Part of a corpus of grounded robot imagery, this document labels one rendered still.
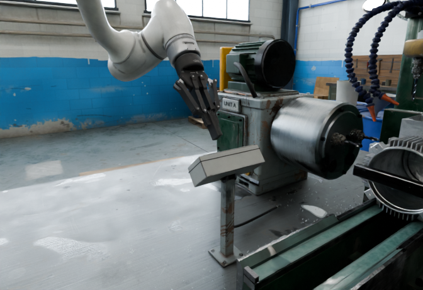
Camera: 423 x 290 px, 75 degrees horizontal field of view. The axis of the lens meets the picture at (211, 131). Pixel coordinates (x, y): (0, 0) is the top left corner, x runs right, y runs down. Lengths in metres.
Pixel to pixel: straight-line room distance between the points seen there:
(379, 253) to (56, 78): 5.62
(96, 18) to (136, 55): 0.15
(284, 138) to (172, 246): 0.47
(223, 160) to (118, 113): 5.49
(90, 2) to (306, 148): 0.68
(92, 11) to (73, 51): 5.12
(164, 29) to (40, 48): 5.10
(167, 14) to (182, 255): 0.64
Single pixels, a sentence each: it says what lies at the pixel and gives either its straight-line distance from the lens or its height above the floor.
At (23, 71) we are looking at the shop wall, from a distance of 5.85.
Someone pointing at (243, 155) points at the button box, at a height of 1.07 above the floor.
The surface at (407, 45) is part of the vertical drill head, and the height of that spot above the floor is 1.32.
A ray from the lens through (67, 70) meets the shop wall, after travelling 5.85.
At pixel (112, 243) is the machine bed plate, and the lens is 0.86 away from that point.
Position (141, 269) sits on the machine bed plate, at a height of 0.80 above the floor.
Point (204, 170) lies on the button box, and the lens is 0.59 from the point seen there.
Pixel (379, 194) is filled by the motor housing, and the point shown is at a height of 0.96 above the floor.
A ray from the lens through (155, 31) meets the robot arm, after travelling 0.83.
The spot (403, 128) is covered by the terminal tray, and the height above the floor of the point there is 1.12.
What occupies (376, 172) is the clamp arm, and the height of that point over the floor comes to 1.03.
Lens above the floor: 1.28
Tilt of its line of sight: 14 degrees down
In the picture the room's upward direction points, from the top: straight up
